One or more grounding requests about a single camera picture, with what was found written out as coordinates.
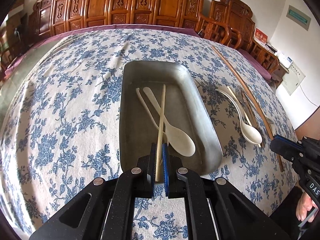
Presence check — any light bamboo chopstick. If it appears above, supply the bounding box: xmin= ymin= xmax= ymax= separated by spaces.
xmin=227 ymin=86 xmax=251 ymax=125
xmin=155 ymin=85 xmax=166 ymax=183

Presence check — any dark brown wooden chopstick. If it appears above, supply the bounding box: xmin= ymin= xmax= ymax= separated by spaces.
xmin=211 ymin=45 xmax=284 ymax=173

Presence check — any silver metal fork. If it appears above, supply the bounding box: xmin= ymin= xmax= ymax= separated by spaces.
xmin=236 ymin=85 xmax=274 ymax=125

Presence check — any right hand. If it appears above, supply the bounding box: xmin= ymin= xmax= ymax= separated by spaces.
xmin=296 ymin=192 xmax=318 ymax=222

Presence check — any cream spoon on cloth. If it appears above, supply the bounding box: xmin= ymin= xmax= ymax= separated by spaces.
xmin=216 ymin=89 xmax=262 ymax=145

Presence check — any cream spoon in tray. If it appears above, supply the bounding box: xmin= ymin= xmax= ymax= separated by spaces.
xmin=143 ymin=87 xmax=196 ymax=157

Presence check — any blue floral tablecloth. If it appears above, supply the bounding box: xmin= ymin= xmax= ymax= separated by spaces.
xmin=1 ymin=29 xmax=298 ymax=239

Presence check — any grey metal tray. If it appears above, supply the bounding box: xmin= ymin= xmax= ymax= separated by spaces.
xmin=119 ymin=61 xmax=222 ymax=176

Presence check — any red sign card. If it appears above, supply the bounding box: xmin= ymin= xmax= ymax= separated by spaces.
xmin=254 ymin=28 xmax=268 ymax=44

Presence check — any carved wooden chair right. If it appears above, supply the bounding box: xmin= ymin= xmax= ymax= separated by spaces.
xmin=209 ymin=0 xmax=280 ymax=74

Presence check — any carved wooden bench back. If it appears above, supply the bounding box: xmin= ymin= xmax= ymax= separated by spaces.
xmin=28 ymin=0 xmax=204 ymax=38

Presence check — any white wall poster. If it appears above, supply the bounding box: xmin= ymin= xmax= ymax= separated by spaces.
xmin=282 ymin=62 xmax=305 ymax=95

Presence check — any cream spoon thin handle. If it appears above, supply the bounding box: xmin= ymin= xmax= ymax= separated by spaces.
xmin=136 ymin=88 xmax=159 ymax=129

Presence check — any green wall sign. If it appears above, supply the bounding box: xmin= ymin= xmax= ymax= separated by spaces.
xmin=286 ymin=5 xmax=311 ymax=31

